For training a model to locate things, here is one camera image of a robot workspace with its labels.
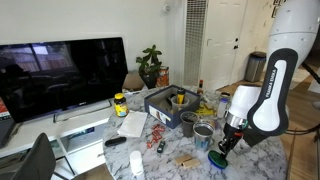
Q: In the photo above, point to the white bottle blue cap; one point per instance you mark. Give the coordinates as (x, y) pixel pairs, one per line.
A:
(222, 109)

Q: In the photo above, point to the green potted plant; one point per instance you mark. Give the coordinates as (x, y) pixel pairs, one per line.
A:
(150, 63)

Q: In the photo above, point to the black remote control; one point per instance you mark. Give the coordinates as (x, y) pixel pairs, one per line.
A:
(115, 141)

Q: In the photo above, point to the light patterned rug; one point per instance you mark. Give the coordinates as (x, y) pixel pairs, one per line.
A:
(301, 78)

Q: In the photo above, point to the white panel door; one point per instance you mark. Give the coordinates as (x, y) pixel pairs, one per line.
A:
(220, 43)

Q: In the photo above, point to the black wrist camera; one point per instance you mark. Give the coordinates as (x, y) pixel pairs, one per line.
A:
(255, 137)

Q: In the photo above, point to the white plastic pill bottle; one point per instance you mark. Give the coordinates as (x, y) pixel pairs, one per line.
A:
(136, 163)

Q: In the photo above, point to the black flat screen television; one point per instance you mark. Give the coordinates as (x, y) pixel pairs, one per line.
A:
(63, 76)

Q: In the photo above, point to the dark laptop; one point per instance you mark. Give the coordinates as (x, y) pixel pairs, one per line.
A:
(6, 130)

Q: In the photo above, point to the dark picture frame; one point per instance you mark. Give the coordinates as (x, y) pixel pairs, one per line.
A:
(275, 12)
(277, 2)

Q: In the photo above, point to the dark grey cup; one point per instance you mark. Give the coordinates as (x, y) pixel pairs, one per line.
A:
(188, 126)

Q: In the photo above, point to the red candy wrapper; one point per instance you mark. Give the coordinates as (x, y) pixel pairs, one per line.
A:
(158, 127)
(156, 135)
(151, 144)

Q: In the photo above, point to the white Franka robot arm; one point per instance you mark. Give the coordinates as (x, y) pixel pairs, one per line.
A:
(283, 33)

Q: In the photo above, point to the small black green lighter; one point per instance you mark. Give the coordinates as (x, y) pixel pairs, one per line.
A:
(161, 146)

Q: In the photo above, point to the white television stand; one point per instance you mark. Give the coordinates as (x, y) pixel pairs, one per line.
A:
(36, 128)

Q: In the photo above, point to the round white thermostat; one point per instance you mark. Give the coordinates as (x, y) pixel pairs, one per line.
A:
(166, 8)

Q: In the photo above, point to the open tin green label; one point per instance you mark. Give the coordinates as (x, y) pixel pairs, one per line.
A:
(225, 96)

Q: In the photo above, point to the black office chair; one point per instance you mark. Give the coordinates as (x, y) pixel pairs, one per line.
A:
(36, 163)

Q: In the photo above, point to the white wall heater grille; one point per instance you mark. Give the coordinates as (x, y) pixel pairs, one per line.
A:
(195, 40)

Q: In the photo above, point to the white plastic bowl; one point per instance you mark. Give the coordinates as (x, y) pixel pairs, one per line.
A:
(180, 106)

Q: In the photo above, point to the stainless steel trash can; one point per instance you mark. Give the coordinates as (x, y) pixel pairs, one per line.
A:
(255, 68)

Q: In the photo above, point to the brown cardboard piece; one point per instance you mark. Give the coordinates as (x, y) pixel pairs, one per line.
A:
(133, 81)

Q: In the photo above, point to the navy cardboard box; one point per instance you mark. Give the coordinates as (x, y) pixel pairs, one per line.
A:
(160, 115)

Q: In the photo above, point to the light wooden block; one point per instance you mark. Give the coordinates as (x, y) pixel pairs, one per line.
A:
(183, 158)
(191, 163)

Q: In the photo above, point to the orange printed cardboard box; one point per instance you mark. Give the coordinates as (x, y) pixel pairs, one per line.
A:
(163, 77)

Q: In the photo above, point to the black item in box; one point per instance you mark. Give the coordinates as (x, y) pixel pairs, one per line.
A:
(168, 101)

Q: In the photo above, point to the green plastic bowl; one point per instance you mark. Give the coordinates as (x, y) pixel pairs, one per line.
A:
(220, 163)

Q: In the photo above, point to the vitamin bottle yellow lid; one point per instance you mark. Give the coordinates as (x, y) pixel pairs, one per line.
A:
(121, 106)

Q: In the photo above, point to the blue plastic bowl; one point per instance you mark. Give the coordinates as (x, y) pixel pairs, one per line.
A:
(210, 156)

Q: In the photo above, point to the silver metal cup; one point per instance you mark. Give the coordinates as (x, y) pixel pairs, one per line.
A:
(203, 138)

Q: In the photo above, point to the yellow bottle black cap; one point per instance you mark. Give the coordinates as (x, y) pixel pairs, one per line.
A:
(180, 96)

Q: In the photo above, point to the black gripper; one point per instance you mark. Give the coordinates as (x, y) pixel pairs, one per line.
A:
(231, 137)

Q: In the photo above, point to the brown sauce bottle red cap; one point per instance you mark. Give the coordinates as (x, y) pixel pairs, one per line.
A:
(200, 87)

